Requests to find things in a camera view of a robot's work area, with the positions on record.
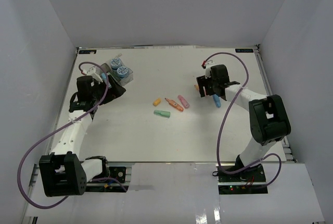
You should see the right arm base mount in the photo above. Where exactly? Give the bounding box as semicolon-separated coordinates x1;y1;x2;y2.
212;165;266;186

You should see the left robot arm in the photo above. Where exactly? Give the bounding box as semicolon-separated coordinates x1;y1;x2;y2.
39;73;126;197

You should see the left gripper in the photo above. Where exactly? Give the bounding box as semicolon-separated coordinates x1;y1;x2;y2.
92;74;125;105

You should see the blue transparent highlighter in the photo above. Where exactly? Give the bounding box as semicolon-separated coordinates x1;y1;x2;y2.
212;94;221;108

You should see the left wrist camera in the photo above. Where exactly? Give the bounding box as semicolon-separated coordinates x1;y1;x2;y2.
80;66;103;82

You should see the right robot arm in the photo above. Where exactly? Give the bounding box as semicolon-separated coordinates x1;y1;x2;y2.
197;61;291;182

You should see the blue lidded jar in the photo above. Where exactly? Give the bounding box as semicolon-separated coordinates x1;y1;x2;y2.
117;66;130;79
109;57;123;70

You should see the purple cable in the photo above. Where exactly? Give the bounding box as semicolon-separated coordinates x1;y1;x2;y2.
201;52;282;187
17;61;129;209

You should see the green transparent highlighter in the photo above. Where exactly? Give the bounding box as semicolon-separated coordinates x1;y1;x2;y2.
153;110;171;118

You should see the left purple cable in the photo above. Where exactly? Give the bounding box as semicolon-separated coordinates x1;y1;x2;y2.
17;61;129;209

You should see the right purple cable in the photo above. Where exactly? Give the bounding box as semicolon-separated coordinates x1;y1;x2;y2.
201;52;282;187

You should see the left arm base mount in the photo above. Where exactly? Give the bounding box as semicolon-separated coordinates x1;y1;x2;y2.
89;165;127;185

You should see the clear transparent tray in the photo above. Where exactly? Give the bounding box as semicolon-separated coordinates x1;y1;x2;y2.
102;54;133;86

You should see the orange highlighter cap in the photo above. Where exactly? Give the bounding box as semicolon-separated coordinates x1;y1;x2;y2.
153;98;161;106

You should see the orange transparent highlighter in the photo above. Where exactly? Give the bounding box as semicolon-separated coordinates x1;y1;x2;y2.
165;98;184;112

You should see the pink transparent highlighter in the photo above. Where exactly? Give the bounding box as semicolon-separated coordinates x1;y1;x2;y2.
177;95;189;109

